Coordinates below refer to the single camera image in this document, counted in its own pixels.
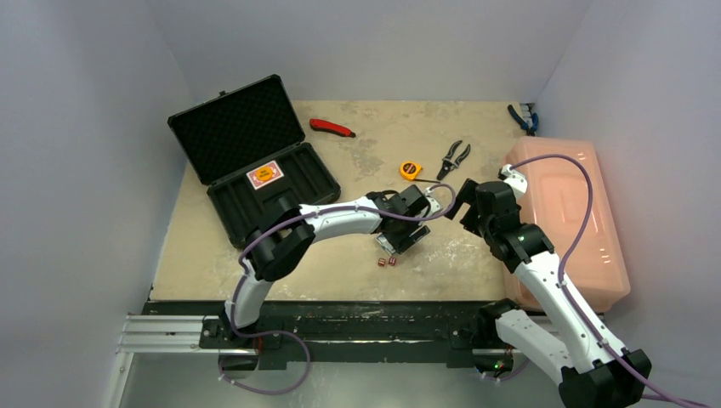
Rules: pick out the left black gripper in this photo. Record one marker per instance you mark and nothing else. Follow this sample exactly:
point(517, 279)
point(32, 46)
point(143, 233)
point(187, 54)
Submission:
point(400, 242)

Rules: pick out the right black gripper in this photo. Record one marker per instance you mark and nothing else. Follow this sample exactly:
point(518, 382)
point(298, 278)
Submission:
point(467, 200)

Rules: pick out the orange big blind button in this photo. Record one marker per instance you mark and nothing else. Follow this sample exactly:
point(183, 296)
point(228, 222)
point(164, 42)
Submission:
point(265, 173)

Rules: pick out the red playing card deck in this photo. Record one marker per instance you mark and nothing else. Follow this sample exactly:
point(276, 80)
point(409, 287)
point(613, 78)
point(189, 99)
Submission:
point(257, 185)

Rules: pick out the black poker set case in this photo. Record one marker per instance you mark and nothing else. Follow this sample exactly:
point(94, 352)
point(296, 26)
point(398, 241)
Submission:
point(238, 131)

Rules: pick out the blue playing card deck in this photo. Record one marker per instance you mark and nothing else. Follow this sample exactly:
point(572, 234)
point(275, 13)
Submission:
point(385, 245)

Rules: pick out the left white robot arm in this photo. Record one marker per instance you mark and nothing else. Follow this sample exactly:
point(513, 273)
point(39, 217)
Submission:
point(284, 234)

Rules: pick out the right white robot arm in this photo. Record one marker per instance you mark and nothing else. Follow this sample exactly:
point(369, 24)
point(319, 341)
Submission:
point(590, 366)

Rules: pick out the yellow tape measure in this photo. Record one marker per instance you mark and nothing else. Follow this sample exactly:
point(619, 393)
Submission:
point(411, 171)

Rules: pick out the pink translucent plastic bin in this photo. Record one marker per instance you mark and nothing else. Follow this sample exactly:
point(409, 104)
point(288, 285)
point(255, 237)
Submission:
point(556, 200)

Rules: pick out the red utility knife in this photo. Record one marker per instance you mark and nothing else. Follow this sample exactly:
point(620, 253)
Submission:
point(320, 125)

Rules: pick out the black handled pliers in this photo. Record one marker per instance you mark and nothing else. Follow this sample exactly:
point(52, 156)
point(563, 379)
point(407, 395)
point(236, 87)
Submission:
point(452, 160)

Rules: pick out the blue handled pliers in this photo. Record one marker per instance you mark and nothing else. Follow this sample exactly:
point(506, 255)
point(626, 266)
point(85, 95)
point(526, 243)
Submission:
point(529, 125)

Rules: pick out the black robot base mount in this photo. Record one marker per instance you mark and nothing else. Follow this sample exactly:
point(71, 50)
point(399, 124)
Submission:
point(448, 333)

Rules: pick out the aluminium rail frame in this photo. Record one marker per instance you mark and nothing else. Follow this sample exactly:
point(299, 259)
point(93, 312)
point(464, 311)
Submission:
point(161, 334)

